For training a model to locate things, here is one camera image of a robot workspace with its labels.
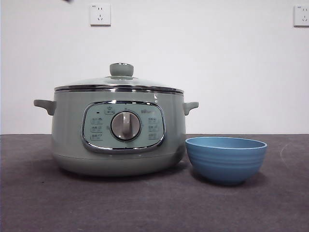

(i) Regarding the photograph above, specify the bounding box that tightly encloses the glass lid with green knob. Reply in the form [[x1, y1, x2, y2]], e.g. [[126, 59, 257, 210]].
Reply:
[[54, 62, 184, 94]]

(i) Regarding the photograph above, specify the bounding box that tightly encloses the pale green electric steamer pot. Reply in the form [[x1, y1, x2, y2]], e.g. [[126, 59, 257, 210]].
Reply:
[[33, 89, 200, 177]]

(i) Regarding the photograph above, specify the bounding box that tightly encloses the blue ribbed bowl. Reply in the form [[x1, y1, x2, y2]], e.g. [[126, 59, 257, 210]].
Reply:
[[185, 136, 267, 186]]

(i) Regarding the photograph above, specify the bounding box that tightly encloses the white wall socket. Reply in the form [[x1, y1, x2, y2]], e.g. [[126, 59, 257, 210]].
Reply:
[[293, 5, 309, 27], [90, 4, 112, 27]]

